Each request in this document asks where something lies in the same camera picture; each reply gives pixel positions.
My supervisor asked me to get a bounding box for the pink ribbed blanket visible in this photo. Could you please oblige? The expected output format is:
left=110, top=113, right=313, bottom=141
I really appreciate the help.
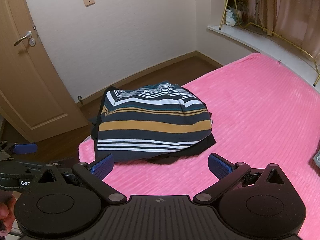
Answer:
left=78, top=52, right=320, bottom=240

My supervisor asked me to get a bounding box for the white bag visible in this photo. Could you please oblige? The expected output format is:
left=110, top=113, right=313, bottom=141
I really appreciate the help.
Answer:
left=225, top=6, right=237, bottom=27

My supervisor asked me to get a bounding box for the pink curtain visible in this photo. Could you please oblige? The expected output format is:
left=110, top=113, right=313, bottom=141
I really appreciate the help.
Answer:
left=246, top=0, right=320, bottom=61

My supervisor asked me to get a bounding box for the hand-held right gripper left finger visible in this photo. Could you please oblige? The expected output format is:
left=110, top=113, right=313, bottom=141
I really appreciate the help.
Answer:
left=37, top=153, right=127, bottom=205

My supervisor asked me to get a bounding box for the gold metal rack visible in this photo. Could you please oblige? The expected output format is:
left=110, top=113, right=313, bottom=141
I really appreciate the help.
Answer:
left=219, top=0, right=320, bottom=87

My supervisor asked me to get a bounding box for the wooden door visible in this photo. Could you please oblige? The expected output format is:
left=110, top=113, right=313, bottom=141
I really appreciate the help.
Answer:
left=0, top=0, right=89, bottom=143

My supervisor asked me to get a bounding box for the white windowsill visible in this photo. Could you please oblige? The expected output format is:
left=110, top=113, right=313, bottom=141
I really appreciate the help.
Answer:
left=206, top=23, right=320, bottom=87

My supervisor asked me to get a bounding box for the silver door handle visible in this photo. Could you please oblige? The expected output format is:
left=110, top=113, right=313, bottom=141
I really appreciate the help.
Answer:
left=14, top=31, right=32, bottom=46

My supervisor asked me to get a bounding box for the person's left hand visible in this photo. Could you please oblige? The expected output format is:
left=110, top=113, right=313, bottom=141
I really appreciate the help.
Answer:
left=0, top=195, right=16, bottom=234

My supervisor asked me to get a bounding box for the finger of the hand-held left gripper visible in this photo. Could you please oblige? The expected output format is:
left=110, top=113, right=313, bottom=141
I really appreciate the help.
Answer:
left=0, top=160, right=60, bottom=178
left=0, top=141, right=38, bottom=161

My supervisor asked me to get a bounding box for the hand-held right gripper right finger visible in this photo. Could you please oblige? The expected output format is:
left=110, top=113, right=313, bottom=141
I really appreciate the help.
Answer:
left=193, top=152, right=286, bottom=205

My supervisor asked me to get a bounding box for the black garment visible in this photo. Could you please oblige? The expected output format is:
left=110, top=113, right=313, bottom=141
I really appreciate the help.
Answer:
left=90, top=87, right=217, bottom=166

